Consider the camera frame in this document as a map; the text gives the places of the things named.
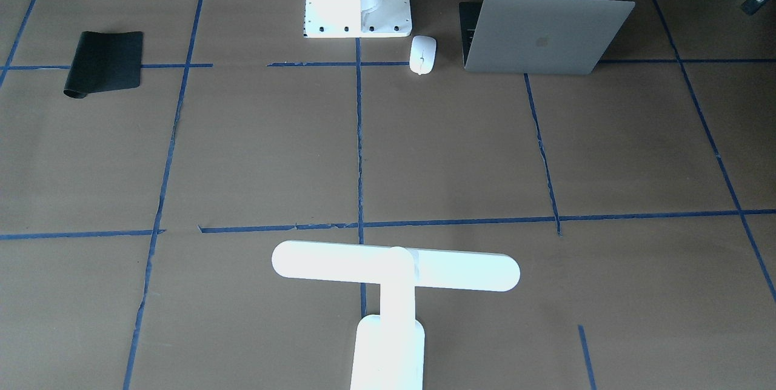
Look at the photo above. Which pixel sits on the white computer mouse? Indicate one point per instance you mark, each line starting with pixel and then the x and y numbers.
pixel 422 56

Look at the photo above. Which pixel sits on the grey laptop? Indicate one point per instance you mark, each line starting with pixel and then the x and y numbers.
pixel 550 37

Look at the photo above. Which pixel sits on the black mouse pad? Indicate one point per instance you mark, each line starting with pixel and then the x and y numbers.
pixel 105 62

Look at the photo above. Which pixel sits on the white desk lamp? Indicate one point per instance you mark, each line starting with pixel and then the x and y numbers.
pixel 389 345

